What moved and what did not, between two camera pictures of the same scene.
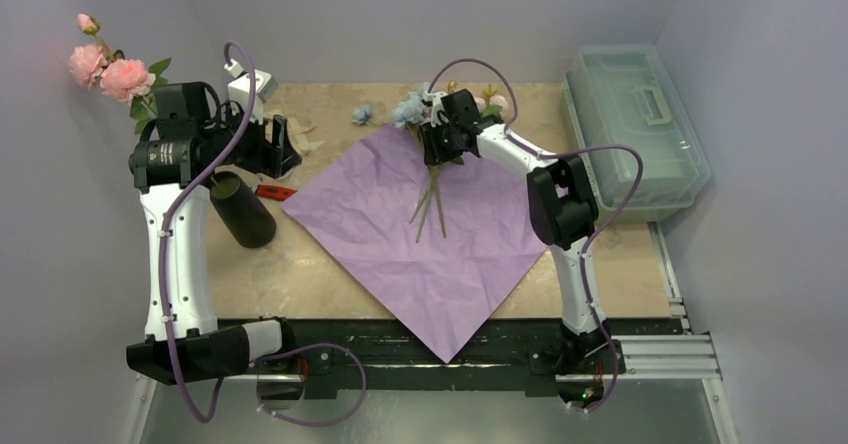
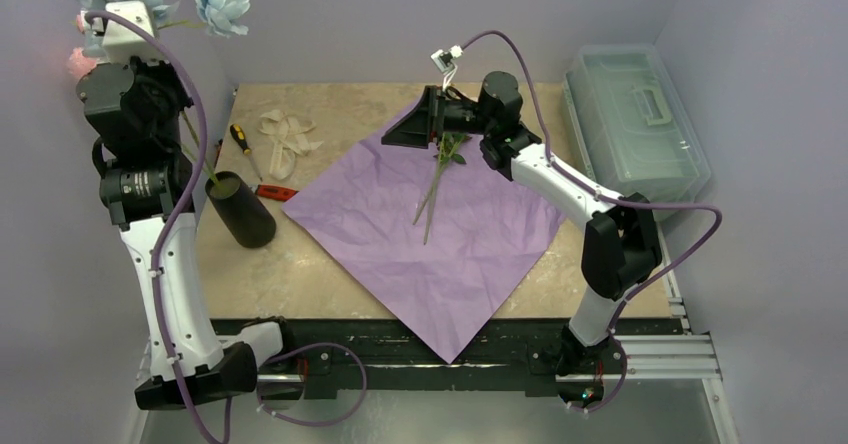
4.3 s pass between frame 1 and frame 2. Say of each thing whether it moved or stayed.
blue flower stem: moved
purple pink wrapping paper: stayed
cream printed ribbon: stayed
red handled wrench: stayed
